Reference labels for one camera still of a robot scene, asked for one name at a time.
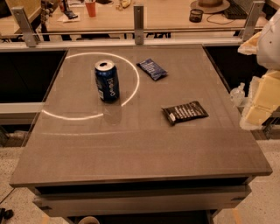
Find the blue rxbar blueberry wrapper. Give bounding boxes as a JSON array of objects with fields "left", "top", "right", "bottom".
[{"left": 136, "top": 59, "right": 167, "bottom": 81}]

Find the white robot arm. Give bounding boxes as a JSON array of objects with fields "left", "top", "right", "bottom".
[{"left": 238, "top": 9, "right": 280, "bottom": 130}]

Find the black rxbar chocolate wrapper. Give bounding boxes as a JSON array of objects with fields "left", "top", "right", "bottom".
[{"left": 162, "top": 101, "right": 209, "bottom": 125}]

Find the blue pepsi can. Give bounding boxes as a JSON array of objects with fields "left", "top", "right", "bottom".
[{"left": 94, "top": 59, "right": 120, "bottom": 102}]

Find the clear sanitizer bottle left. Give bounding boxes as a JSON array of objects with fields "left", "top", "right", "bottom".
[{"left": 230, "top": 82, "right": 245, "bottom": 107}]

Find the black keyboard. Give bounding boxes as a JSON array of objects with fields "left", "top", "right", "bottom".
[{"left": 223, "top": 0, "right": 248, "bottom": 19}]

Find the tan brimmed hat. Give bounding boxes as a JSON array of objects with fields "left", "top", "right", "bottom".
[{"left": 190, "top": 0, "right": 230, "bottom": 14}]

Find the black mesh pen cup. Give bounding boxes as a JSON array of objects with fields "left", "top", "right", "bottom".
[{"left": 189, "top": 9, "right": 204, "bottom": 23}]

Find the grey counter drawer front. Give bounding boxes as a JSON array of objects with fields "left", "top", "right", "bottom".
[{"left": 33, "top": 185, "right": 251, "bottom": 217}]

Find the red plastic cup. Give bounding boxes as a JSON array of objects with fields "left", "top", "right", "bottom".
[{"left": 85, "top": 0, "right": 96, "bottom": 18}]

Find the wooden background desk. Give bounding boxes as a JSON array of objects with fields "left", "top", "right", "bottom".
[{"left": 0, "top": 0, "right": 270, "bottom": 38}]

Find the grey metal post right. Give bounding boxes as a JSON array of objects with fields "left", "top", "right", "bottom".
[{"left": 240, "top": 0, "right": 265, "bottom": 41}]

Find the grey metal post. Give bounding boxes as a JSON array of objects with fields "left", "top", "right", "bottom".
[
  {"left": 11, "top": 6, "right": 39, "bottom": 47},
  {"left": 134, "top": 5, "right": 144, "bottom": 45},
  {"left": 240, "top": 0, "right": 265, "bottom": 41}
]

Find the grey metal post middle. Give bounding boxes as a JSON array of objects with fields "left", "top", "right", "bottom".
[{"left": 134, "top": 5, "right": 144, "bottom": 45}]

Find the grey metal post left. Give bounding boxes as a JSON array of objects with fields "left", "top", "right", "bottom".
[{"left": 11, "top": 6, "right": 39, "bottom": 47}]

